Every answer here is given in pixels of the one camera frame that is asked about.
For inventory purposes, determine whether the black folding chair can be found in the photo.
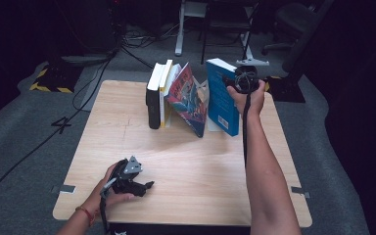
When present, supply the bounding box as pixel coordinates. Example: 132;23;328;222
200;0;259;67

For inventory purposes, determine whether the dark equipment box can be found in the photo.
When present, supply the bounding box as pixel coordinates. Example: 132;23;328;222
53;0;120;57

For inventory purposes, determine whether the white expandable bookend rack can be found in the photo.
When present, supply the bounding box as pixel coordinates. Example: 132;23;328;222
195;78;224;133

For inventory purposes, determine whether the person's left hand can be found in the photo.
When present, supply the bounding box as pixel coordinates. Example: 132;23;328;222
88;162;135;215

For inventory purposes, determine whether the hand-held gripper cable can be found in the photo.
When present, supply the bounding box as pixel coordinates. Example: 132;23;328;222
99;177;118;234
242;70;259;168

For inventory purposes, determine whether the blue paperback book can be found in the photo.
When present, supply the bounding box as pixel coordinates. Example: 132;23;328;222
205;58;241;137

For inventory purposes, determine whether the black hardcover book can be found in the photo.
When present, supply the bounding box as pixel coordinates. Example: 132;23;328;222
145;62;165;130

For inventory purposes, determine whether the yellow paperback book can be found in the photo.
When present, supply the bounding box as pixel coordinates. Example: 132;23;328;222
158;59;174;129

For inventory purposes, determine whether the long black floor cable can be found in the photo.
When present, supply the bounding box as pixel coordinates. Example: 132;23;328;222
0;48;121;216

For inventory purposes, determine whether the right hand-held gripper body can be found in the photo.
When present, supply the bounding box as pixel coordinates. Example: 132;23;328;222
233;59;270;95

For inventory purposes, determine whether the grey tape piece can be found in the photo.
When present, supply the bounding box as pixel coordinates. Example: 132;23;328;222
291;185;311;199
50;184;76;195

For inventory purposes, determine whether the black yellow striped base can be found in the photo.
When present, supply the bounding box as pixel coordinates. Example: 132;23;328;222
28;63;82;95
263;75;306;104

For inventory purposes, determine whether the short black floor cable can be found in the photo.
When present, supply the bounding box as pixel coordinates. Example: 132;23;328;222
120;45;156;71

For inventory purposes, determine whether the red illustrated book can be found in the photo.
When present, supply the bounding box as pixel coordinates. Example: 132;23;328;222
164;62;210;139

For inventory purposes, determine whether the red string bracelet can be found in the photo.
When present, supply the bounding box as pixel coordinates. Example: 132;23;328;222
75;205;97;227

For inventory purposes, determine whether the left hand-held gripper cable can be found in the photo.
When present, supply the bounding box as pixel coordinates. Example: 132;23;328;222
99;177;118;234

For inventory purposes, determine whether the tangle of floor cables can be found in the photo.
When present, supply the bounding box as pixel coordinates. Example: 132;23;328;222
121;23;180;50

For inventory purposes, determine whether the white desk frame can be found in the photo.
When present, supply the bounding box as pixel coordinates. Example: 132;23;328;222
174;0;256;63

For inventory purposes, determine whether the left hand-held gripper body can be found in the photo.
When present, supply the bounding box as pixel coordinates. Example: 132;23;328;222
111;156;144;194

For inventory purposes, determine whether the right hand-held gripper cable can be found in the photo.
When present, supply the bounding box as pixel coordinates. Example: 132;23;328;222
242;70;259;168

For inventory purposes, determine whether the person's right hand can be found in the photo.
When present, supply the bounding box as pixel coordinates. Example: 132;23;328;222
226;79;266;120

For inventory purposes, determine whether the black office chair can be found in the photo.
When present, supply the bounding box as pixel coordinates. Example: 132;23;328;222
261;1;317;57

